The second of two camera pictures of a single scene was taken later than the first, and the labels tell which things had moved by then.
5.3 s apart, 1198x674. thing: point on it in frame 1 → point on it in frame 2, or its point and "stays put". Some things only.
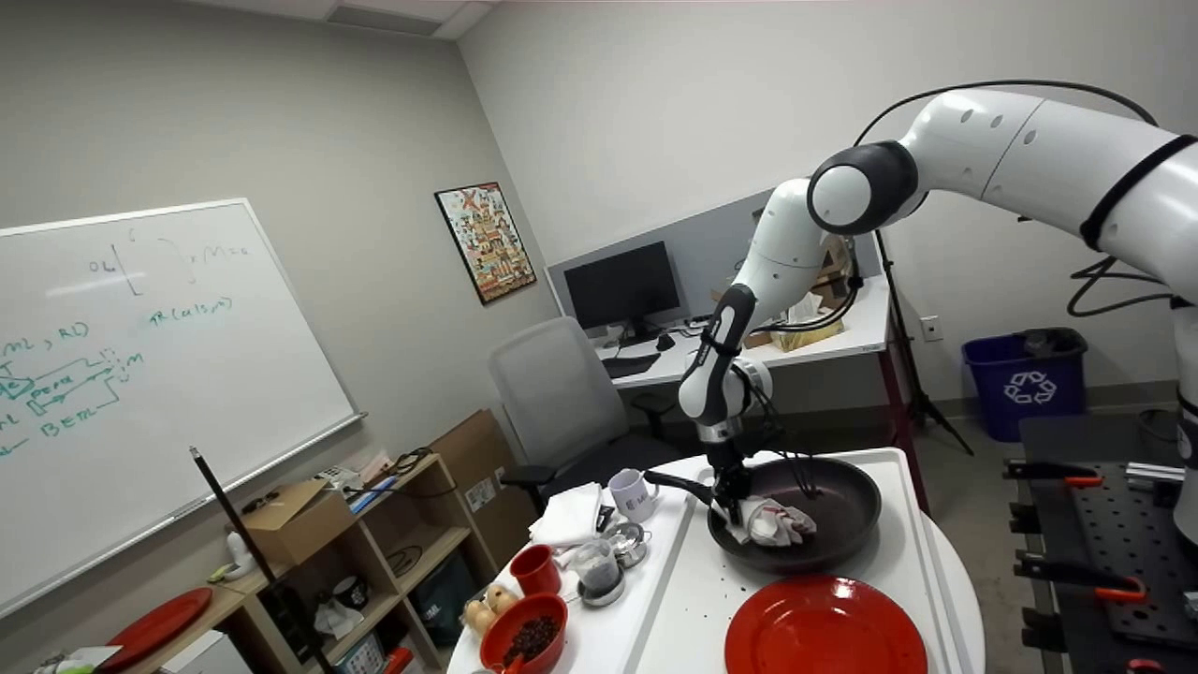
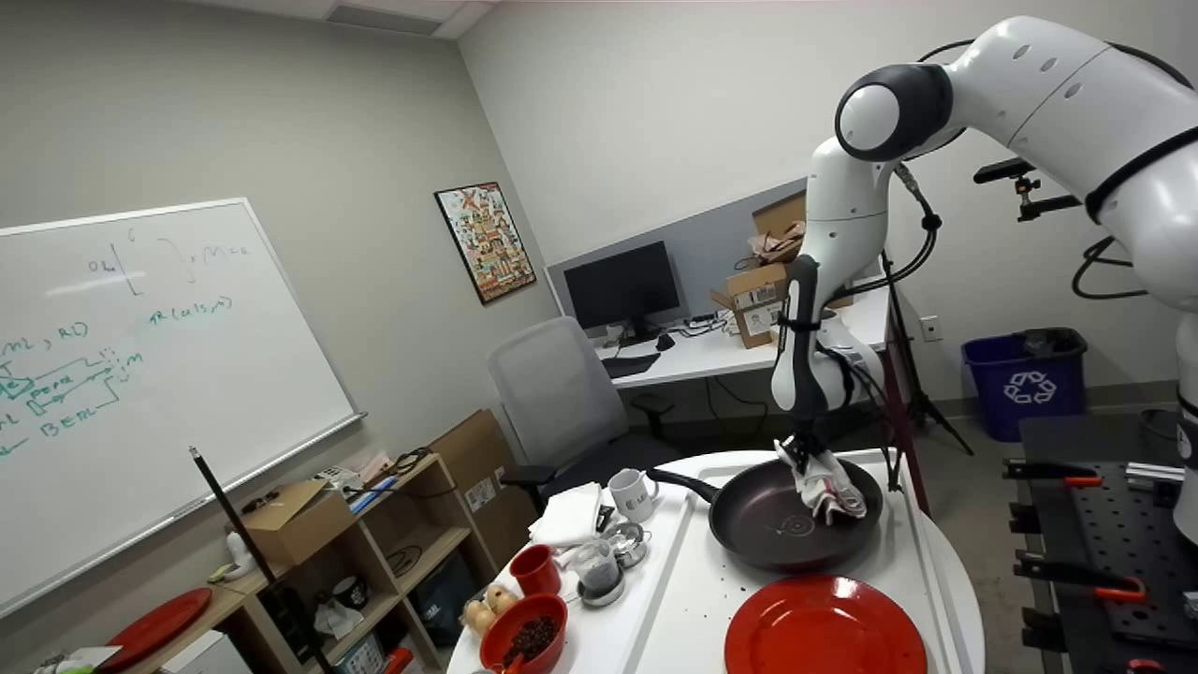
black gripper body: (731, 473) → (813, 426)
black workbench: (1114, 591) stays put
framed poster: (487, 236) stays put
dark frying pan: (844, 508) stays put
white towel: (777, 522) → (829, 488)
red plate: (824, 622) stays put
